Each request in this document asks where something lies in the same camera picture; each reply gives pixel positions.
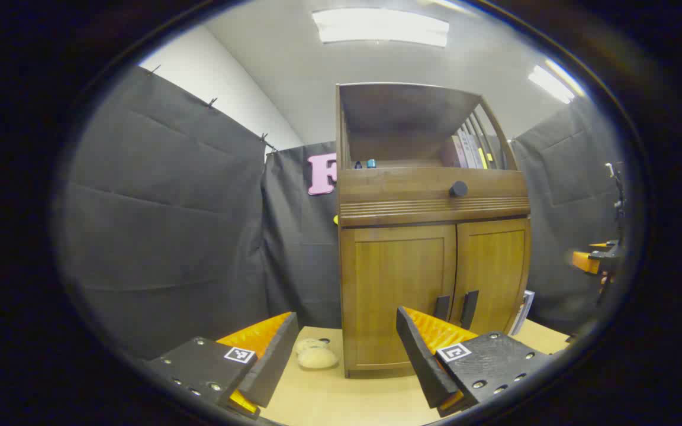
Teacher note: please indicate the thin white magazine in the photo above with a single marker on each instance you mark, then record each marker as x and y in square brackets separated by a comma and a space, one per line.
[523, 313]

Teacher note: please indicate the long ceiling light panel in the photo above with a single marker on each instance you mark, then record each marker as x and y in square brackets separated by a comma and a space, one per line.
[379, 26]

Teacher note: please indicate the brown book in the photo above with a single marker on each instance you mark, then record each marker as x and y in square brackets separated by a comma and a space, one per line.
[450, 152]

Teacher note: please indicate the narrow ceiling light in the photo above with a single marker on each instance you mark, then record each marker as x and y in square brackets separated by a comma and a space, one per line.
[554, 83]

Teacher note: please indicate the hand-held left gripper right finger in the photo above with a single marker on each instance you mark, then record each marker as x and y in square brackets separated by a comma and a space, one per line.
[421, 361]

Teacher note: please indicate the wooden shoe cabinet door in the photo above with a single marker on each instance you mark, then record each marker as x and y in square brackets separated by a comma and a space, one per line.
[388, 284]
[495, 266]

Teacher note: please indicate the yellow-spined book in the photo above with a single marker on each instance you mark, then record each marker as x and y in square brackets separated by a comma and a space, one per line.
[482, 158]

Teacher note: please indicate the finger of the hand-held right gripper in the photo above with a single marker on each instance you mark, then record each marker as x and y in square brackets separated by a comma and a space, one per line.
[601, 245]
[586, 262]

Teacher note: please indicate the beige fluffy slipper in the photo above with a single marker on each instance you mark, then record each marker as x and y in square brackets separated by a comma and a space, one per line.
[310, 343]
[317, 358]

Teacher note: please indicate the round black drawer knob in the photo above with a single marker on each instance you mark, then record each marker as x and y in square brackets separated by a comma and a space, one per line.
[458, 189]

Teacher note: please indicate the wooden double-door shoe cabinet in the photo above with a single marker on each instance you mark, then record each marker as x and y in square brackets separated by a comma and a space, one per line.
[400, 195]

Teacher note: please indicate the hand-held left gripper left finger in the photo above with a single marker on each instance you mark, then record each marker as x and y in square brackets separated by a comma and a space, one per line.
[273, 361]

